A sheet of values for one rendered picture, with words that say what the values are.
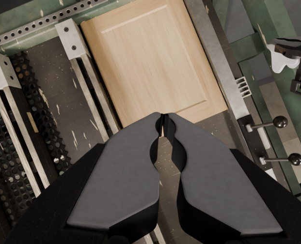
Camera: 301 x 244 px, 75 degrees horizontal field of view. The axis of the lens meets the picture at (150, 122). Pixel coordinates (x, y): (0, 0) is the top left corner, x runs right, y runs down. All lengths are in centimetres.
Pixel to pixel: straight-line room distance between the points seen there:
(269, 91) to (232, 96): 303
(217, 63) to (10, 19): 72
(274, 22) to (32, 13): 82
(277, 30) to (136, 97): 53
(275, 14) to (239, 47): 14
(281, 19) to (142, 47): 49
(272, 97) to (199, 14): 303
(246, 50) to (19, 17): 83
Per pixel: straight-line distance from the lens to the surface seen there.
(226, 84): 74
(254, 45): 90
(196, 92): 73
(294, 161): 71
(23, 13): 88
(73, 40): 74
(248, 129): 74
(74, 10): 80
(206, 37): 76
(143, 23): 79
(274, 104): 362
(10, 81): 83
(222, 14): 120
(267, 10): 87
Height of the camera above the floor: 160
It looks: 30 degrees down
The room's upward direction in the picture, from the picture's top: 157 degrees clockwise
